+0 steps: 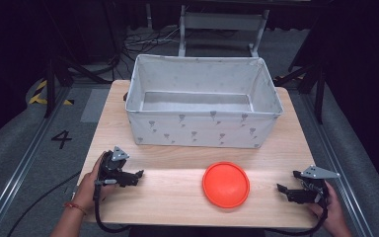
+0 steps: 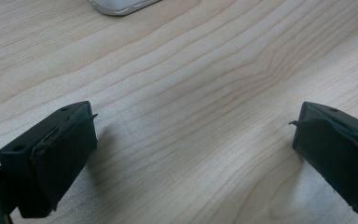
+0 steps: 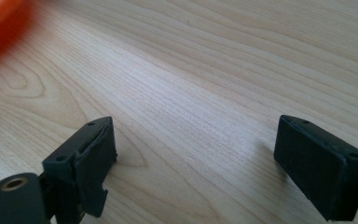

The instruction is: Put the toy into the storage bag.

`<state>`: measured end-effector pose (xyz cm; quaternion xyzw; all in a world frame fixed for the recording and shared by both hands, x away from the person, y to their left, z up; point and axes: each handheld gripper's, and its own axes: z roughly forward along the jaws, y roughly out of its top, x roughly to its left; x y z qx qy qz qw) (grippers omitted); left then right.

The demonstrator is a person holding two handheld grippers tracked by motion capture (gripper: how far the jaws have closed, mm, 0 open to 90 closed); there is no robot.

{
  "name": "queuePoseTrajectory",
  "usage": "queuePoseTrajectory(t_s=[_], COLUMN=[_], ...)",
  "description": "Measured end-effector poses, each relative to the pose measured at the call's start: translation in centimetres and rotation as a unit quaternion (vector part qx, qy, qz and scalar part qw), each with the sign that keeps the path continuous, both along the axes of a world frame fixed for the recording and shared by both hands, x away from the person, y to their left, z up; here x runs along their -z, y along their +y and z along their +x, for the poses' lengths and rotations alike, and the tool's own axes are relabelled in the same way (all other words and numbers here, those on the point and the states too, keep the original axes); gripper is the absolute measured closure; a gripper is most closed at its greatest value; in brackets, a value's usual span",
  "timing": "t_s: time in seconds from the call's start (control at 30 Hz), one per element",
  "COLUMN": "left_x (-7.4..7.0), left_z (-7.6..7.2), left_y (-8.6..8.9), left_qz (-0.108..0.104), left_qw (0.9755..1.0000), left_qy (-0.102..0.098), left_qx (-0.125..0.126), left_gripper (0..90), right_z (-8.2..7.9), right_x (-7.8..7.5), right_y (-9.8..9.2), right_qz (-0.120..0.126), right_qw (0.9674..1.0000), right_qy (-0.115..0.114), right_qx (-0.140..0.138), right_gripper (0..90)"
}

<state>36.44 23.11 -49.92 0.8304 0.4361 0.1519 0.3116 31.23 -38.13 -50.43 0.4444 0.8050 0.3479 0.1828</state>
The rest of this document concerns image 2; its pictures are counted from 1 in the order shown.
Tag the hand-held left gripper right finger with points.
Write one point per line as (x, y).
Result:
(338, 155)

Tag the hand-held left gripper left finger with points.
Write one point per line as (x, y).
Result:
(52, 158)

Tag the white stitched object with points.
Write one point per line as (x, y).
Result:
(121, 6)

